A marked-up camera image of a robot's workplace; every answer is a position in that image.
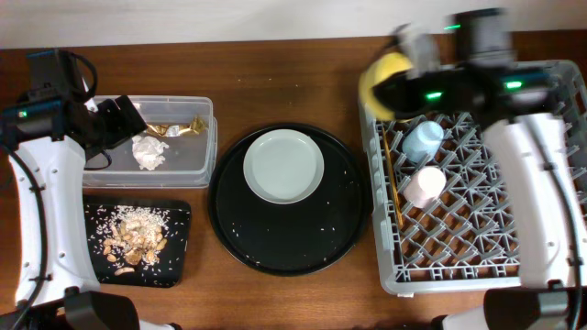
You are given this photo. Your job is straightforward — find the yellow bowl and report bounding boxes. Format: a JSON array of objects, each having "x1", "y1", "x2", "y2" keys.
[{"x1": 358, "y1": 52, "x2": 413, "y2": 121}]

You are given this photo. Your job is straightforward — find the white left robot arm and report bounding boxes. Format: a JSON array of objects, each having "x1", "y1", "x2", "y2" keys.
[{"x1": 1, "y1": 49, "x2": 155, "y2": 329}]

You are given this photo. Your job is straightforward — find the clear plastic waste bin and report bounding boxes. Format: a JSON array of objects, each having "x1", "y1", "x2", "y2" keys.
[{"x1": 83, "y1": 95, "x2": 217, "y2": 189}]

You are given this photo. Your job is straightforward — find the white napkin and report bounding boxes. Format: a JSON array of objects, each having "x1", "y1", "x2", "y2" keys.
[{"x1": 132, "y1": 136, "x2": 169, "y2": 171}]

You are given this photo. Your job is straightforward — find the grey dishwasher rack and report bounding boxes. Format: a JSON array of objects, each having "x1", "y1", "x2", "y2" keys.
[{"x1": 359, "y1": 61, "x2": 586, "y2": 295}]

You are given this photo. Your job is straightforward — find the wooden chopstick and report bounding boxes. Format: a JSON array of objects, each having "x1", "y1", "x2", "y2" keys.
[{"x1": 382, "y1": 128, "x2": 404, "y2": 229}]

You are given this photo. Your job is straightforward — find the pink cup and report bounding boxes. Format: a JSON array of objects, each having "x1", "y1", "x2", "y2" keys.
[{"x1": 403, "y1": 166, "x2": 447, "y2": 209}]

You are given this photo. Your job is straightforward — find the light blue cup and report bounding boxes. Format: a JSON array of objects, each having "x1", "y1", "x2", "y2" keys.
[{"x1": 402, "y1": 121, "x2": 444, "y2": 163}]

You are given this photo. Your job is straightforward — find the round black serving tray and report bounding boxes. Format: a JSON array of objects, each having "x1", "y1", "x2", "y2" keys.
[{"x1": 208, "y1": 123, "x2": 372, "y2": 276}]

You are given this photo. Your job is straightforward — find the food scraps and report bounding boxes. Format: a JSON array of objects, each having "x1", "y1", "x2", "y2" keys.
[{"x1": 85, "y1": 204, "x2": 185, "y2": 279}]

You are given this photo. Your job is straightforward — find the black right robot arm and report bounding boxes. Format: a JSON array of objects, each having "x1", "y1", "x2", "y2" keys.
[{"x1": 359, "y1": 8, "x2": 586, "y2": 329}]

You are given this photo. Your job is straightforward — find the light grey plate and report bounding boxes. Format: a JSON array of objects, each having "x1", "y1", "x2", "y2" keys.
[{"x1": 243, "y1": 128, "x2": 325, "y2": 204}]

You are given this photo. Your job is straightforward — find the gold snack wrapper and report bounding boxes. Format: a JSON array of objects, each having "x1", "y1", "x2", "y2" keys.
[{"x1": 146, "y1": 115, "x2": 208, "y2": 138}]

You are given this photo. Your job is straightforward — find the black rectangular waste tray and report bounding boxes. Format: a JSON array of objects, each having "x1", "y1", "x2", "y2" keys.
[{"x1": 83, "y1": 195, "x2": 192, "y2": 288}]

